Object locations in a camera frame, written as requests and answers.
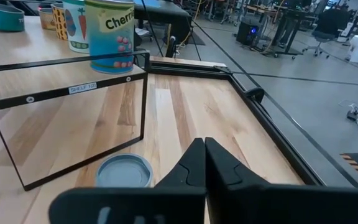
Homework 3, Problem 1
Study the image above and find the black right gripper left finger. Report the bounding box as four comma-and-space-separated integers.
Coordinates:
48, 138, 207, 224

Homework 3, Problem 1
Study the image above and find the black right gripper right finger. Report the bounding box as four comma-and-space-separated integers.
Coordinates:
205, 136, 358, 224

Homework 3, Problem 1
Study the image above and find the blue cherries can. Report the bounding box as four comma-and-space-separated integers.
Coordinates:
85, 0, 135, 75

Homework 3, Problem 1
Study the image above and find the grey round lid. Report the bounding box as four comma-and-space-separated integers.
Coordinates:
96, 153, 154, 189

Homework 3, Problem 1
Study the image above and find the black rounded clamp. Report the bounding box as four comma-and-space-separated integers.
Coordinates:
245, 86, 265, 104

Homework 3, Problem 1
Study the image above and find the black computer tower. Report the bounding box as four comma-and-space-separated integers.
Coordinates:
236, 21, 260, 47

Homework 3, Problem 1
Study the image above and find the black desk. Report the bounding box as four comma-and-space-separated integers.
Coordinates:
244, 0, 318, 60

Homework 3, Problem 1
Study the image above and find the grey office chair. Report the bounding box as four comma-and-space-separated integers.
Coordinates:
301, 8, 351, 59

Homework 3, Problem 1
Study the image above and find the black side table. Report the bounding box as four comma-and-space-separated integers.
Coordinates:
134, 0, 193, 45

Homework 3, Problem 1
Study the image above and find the small tan cup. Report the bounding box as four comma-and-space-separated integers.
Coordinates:
38, 7, 57, 31

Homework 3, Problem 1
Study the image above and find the black table edge rail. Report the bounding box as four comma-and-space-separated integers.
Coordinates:
147, 58, 326, 187

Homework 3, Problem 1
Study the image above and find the wooden shelf with black frame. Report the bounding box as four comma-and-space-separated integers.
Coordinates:
0, 15, 151, 192

